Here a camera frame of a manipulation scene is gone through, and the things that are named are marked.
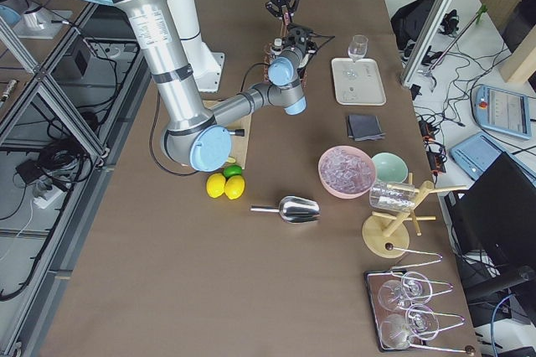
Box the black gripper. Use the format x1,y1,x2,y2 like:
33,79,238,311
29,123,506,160
265,0,300,18
283,24,312,52

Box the copper wire bottle basket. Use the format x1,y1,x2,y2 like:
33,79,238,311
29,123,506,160
264,22,314,86

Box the clear wine glass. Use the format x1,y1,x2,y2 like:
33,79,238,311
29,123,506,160
347,34,369,62

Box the cream rabbit tray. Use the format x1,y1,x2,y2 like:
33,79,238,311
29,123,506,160
331,58,386,106

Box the grey folded cloth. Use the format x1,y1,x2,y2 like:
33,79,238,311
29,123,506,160
347,114,384,142

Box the bamboo cutting board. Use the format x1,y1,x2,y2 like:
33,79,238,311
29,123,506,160
225,115,251,168

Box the clear ice cubes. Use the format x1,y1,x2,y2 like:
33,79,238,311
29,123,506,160
320,150,374,194

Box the pink bowl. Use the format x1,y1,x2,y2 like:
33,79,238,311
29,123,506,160
317,146,377,199

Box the green lime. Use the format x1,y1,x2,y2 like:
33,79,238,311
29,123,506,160
223,164,242,179

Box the green bowl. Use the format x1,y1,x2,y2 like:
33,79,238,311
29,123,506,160
372,153,409,183

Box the yellow lemon near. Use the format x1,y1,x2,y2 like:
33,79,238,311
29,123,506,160
224,175,245,199

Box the yellow lemon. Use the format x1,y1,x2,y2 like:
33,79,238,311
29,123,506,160
205,173,226,199
224,175,245,199

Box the yellow lemon far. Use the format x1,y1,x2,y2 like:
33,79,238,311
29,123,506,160
205,173,226,199

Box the steel ice scoop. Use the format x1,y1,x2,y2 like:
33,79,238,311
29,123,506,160
250,195,320,224

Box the glass mug on stand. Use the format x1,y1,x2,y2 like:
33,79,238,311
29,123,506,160
369,180,418,212

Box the blue teach pendant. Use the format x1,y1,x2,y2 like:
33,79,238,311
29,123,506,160
450,132,511,181
474,85,532,140

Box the wooden glass tree stand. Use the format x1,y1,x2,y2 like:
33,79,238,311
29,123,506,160
362,176,467,258

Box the black monitor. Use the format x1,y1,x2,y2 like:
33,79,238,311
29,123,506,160
444,153,535,268

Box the hanging wine glass far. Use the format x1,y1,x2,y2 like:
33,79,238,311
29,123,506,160
377,272,432,312

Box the hanging wine glass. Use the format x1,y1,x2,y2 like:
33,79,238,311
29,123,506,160
377,272,432,312
379,305,440,350

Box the black glass rack tray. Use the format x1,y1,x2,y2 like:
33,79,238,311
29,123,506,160
364,269,414,353

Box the hanging wine glass near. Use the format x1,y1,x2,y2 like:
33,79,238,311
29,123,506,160
379,305,440,350

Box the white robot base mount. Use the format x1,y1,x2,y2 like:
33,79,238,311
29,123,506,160
167,0,225,93

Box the aluminium frame post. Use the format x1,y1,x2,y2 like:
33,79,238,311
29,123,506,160
400,0,452,89

